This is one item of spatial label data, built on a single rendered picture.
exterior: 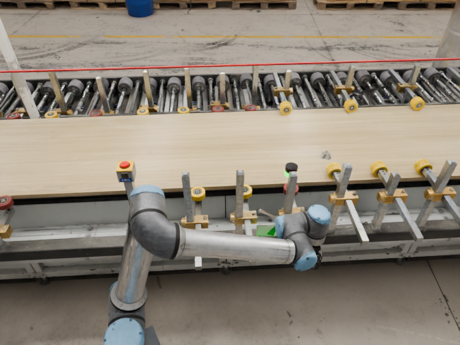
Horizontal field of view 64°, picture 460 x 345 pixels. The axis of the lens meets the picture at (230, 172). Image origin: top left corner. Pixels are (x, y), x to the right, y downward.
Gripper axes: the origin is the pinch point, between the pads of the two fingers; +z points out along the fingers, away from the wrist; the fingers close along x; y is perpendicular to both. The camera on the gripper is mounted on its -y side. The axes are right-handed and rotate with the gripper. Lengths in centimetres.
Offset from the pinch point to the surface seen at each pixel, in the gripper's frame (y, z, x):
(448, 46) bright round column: -326, 38, 255
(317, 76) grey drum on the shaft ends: -177, -3, 48
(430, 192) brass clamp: -27, -14, 67
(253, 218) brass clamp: -25.5, -2.9, -21.9
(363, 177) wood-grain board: -48, -8, 41
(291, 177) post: -26.2, -29.5, -5.1
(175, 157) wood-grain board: -71, -8, -63
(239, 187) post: -26.1, -24.8, -29.6
